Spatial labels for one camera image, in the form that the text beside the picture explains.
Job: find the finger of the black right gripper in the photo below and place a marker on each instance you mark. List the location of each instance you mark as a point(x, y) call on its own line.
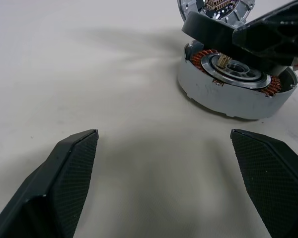
point(270, 37)

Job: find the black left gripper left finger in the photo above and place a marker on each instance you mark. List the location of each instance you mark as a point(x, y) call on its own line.
point(52, 188)

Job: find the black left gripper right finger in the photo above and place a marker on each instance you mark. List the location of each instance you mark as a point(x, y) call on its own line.
point(275, 178)

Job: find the black spoked rotor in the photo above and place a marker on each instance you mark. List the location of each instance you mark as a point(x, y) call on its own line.
point(206, 29)

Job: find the grey motor housing copper windings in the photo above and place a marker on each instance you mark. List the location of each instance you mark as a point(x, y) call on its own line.
point(226, 99)

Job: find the silver motor lid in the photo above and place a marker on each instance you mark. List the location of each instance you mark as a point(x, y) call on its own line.
point(186, 6)

